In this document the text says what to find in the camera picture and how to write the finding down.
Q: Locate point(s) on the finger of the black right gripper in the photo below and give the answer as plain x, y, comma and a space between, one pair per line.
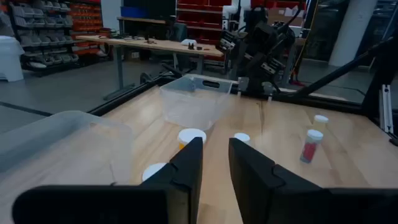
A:
268, 87
243, 84

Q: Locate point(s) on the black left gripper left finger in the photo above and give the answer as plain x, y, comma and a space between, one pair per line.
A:
174, 193

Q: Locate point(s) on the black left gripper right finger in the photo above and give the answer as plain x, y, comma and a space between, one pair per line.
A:
280, 199

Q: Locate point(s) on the orange pill bottle smooth cap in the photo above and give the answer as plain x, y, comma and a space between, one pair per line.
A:
242, 137

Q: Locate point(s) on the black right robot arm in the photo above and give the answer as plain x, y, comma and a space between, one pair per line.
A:
261, 37

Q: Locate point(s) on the orange pill bottle red yellow pills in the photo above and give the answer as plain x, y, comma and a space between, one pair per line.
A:
152, 170

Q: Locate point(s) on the clear pill bottle red pills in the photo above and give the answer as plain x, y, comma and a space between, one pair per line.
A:
310, 149

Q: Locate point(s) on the orange pill bottle wide cap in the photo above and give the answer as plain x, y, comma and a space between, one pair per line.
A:
191, 136

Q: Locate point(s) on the red bin shelving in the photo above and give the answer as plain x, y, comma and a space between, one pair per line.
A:
202, 18

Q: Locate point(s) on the blue storage bin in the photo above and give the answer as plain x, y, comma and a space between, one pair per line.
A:
133, 12

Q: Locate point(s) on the white trash bin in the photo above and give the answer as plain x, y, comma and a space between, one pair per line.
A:
10, 59

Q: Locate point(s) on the white object on workbench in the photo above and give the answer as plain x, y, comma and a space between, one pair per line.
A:
188, 42

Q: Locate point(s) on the cardboard box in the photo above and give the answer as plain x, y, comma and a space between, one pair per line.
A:
284, 17

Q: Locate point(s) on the wooden workbench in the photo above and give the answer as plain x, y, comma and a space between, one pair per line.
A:
161, 45

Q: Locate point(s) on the white pillar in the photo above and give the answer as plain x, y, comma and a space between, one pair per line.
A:
351, 31

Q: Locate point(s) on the silver aluminium extrusion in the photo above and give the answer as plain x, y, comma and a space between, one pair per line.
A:
386, 109

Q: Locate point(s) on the rack of red storage bins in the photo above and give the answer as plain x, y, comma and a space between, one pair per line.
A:
85, 18

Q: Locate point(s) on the rack of grey storage bins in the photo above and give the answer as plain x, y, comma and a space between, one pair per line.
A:
43, 34

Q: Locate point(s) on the black table frame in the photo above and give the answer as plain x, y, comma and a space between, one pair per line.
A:
326, 104

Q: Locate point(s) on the black diagonal frame strut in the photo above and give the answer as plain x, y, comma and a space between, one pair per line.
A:
342, 67

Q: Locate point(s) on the black corner bracket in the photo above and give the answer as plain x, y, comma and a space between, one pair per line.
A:
146, 77

